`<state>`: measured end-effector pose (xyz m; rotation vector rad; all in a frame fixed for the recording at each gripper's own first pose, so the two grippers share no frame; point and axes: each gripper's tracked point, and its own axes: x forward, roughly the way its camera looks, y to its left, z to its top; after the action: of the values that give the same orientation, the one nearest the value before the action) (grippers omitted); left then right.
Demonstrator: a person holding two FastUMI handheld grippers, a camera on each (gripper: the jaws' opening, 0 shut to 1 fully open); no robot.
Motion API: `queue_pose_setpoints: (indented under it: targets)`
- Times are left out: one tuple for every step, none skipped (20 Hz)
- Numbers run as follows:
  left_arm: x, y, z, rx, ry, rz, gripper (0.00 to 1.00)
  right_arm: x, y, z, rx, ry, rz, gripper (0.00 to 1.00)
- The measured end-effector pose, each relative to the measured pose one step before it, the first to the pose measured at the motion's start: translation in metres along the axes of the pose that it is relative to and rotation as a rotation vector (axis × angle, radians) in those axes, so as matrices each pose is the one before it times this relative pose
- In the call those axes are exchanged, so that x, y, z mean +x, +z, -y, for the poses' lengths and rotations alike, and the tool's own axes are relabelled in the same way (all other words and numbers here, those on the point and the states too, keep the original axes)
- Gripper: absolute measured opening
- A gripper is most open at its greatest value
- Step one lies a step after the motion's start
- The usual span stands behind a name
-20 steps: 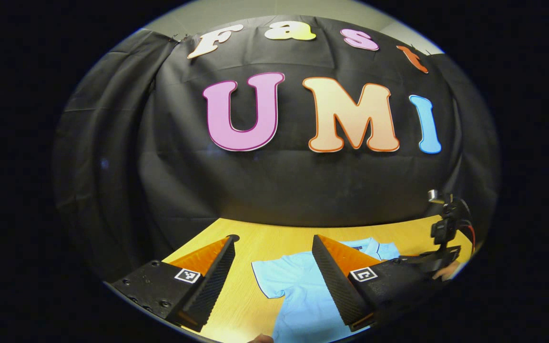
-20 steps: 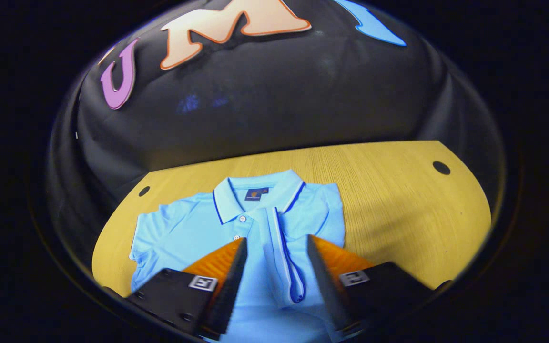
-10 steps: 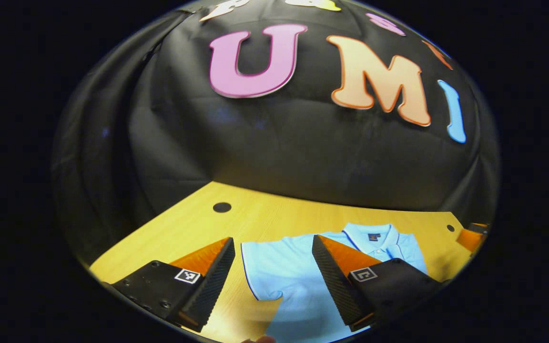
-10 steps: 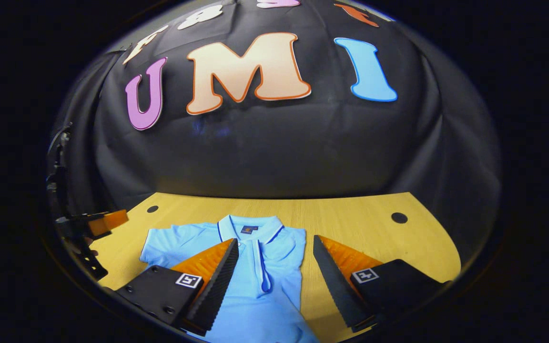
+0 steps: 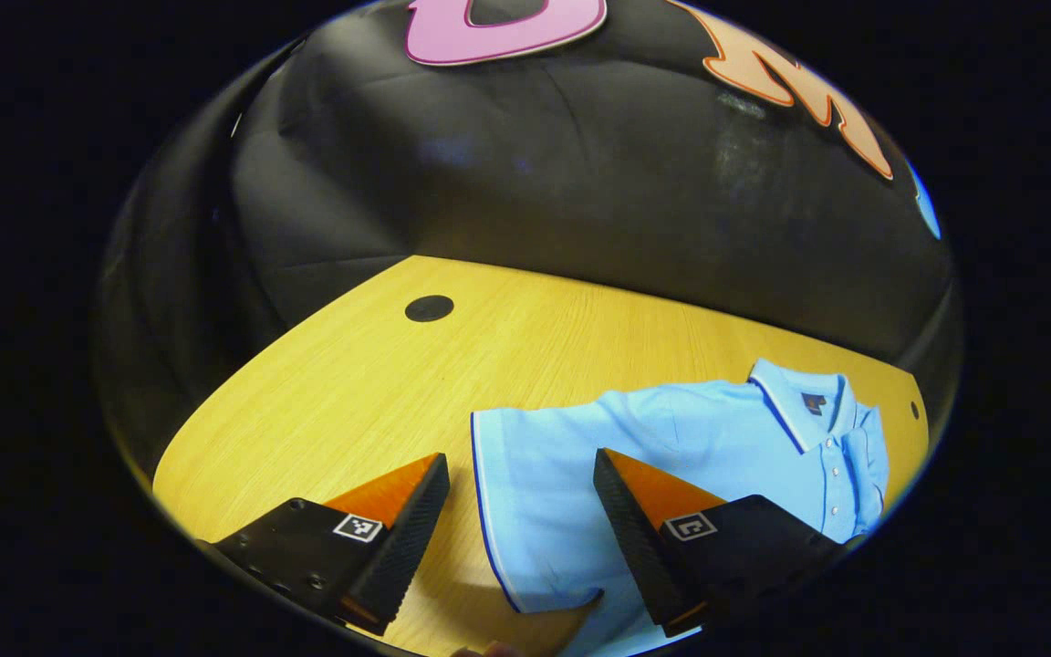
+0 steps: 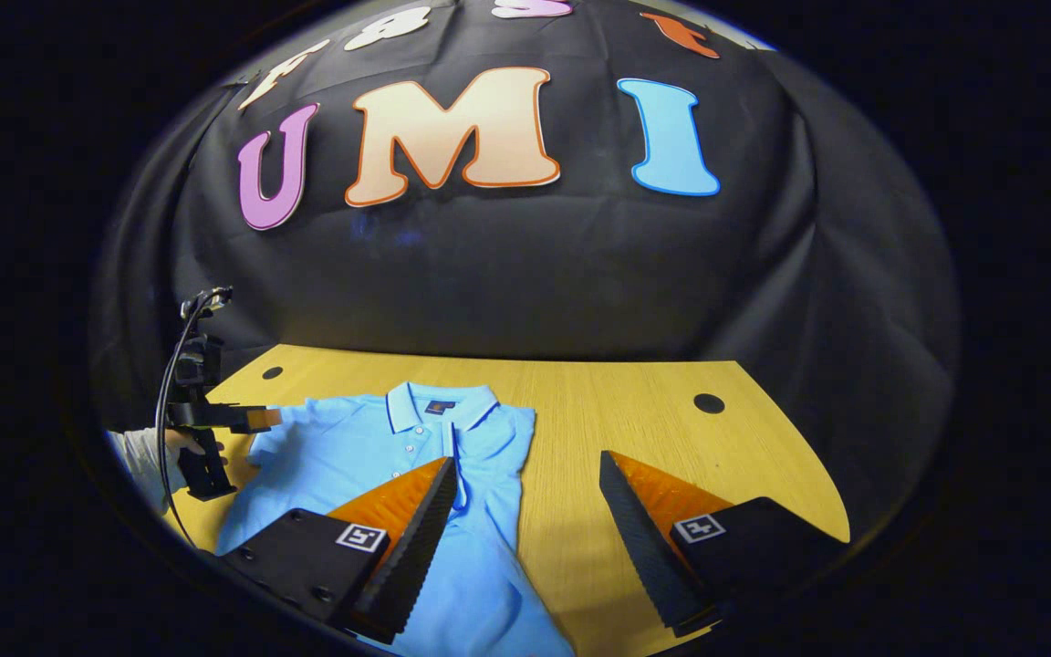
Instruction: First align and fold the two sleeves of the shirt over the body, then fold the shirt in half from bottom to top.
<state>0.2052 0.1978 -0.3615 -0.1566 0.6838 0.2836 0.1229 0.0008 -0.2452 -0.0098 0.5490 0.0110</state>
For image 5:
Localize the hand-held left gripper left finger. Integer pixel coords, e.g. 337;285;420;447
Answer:
197;453;452;638

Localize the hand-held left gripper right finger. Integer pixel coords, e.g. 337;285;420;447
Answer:
593;447;857;639

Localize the light blue polo T-shirt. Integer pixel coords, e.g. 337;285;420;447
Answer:
471;358;891;657

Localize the black backdrop cloth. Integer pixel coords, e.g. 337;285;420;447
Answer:
95;0;963;462

